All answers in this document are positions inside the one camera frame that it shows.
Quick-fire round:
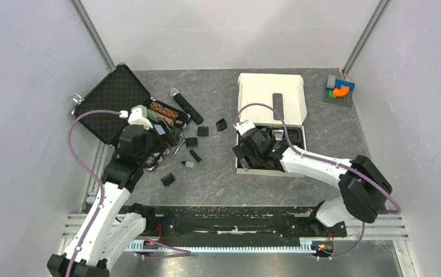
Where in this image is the green chip stack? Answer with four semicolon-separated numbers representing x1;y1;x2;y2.
147;109;175;126

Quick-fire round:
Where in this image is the blue toy brick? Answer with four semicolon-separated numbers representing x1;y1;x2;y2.
334;79;355;91

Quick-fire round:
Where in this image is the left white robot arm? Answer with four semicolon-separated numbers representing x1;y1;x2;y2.
47;125;167;276

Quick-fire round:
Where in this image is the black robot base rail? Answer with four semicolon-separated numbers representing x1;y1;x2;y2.
82;204;349;239

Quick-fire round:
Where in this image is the grey toy brick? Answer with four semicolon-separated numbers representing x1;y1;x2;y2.
326;74;337;90

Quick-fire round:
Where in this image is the orange curved toy piece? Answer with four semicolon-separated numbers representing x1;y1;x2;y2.
333;86;350;98

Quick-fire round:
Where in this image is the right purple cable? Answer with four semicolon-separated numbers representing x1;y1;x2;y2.
235;103;402;261

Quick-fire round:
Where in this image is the black microphone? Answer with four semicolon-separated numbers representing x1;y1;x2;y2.
169;88;204;125

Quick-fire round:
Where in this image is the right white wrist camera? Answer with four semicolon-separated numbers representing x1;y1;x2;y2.
233;121;256;136

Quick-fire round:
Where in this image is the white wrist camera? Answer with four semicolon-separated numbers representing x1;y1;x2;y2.
233;121;256;136
127;105;153;130

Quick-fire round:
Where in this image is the orange brown chip stack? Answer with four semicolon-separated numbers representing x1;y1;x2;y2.
149;101;179;120

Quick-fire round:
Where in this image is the blue card deck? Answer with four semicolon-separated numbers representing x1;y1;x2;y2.
154;124;168;136

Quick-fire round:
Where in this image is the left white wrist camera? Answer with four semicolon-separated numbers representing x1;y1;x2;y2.
127;105;153;130

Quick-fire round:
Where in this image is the white cable duct strip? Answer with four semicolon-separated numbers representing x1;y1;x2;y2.
125;239;316;254

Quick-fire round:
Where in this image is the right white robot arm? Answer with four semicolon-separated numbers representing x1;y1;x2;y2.
232;126;392;235

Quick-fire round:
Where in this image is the grey toy brick baseplate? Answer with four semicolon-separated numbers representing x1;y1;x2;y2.
323;90;352;107

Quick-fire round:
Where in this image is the white clipper kit box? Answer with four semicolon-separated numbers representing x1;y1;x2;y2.
235;73;308;177

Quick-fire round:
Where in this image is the black clipper comb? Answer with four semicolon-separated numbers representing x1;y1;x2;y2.
216;118;228;132
197;126;209;137
185;137;198;149
161;173;176;187

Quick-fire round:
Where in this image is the black aluminium poker case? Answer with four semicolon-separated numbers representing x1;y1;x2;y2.
71;63;190;171

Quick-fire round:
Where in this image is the green toy brick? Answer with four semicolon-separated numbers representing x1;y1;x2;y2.
327;90;336;99

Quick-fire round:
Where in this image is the small oil bottle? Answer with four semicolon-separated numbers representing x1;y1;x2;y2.
180;161;194;168

